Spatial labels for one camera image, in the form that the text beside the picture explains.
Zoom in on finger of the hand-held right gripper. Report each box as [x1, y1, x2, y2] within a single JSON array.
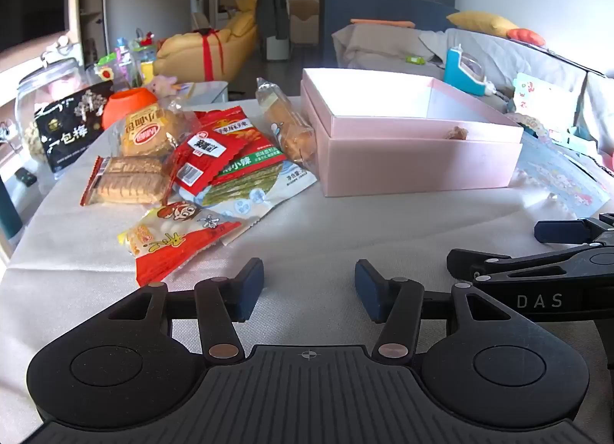
[[447, 243, 614, 284], [534, 214, 614, 247]]

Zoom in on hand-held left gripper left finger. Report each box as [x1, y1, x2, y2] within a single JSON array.
[[106, 258, 266, 362]]

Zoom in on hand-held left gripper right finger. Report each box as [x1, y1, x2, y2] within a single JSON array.
[[354, 259, 516, 362]]

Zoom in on blue snack packet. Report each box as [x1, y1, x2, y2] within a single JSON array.
[[175, 156, 318, 247]]

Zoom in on red white cartoon candy packet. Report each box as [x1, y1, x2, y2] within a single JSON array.
[[117, 201, 244, 287]]

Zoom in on pink cardboard box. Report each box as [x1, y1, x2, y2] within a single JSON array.
[[300, 68, 525, 198]]

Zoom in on small red packet white label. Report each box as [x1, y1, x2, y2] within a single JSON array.
[[169, 130, 241, 196]]

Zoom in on red packet green band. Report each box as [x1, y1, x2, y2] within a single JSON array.
[[192, 107, 284, 186]]

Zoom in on brown biscuit packet red ends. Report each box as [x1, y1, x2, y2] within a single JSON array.
[[80, 155, 168, 207]]

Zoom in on long clear bread packet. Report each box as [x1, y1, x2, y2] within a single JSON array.
[[255, 78, 318, 167]]

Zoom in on bread packet orange label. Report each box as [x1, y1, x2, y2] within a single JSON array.
[[112, 107, 202, 159]]

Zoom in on white tablecloth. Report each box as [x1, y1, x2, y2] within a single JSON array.
[[0, 96, 614, 444]]

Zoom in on small teal box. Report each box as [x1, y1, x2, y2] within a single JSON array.
[[547, 127, 600, 157]]

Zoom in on white pink printed card box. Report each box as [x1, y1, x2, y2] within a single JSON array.
[[512, 72, 581, 123]]

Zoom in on white side table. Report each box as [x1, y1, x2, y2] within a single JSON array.
[[177, 81, 230, 106]]

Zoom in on yellow pillow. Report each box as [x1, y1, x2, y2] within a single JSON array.
[[447, 11, 521, 39]]

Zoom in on pink plush toy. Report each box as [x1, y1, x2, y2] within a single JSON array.
[[145, 74, 179, 97]]

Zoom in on orange pumpkin container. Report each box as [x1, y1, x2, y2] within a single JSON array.
[[101, 87, 159, 130]]

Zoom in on grey sofa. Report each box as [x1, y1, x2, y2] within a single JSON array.
[[332, 22, 614, 171]]

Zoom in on red ribbon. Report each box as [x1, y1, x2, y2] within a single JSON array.
[[194, 28, 226, 80]]

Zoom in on white bin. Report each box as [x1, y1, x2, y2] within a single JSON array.
[[265, 37, 291, 62]]

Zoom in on yellow armchair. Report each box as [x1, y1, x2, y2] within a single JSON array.
[[153, 7, 260, 83]]

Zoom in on long orange cushion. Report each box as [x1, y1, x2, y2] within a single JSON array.
[[350, 18, 416, 27]]

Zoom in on clear bottle blue cap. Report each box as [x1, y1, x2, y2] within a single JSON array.
[[115, 37, 132, 75]]

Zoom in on green lid cup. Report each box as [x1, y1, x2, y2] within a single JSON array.
[[94, 54, 118, 83]]

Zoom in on dark blue cabinet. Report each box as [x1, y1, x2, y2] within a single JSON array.
[[320, 0, 459, 68]]

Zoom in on red and green toy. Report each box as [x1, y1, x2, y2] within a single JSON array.
[[134, 29, 159, 78]]

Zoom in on beige chair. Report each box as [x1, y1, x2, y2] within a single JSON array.
[[289, 0, 320, 46]]

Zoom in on clear glass jar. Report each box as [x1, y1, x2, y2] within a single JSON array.
[[14, 58, 92, 167]]

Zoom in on wooden shelf unit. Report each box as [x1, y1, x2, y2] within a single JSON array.
[[69, 0, 109, 71]]

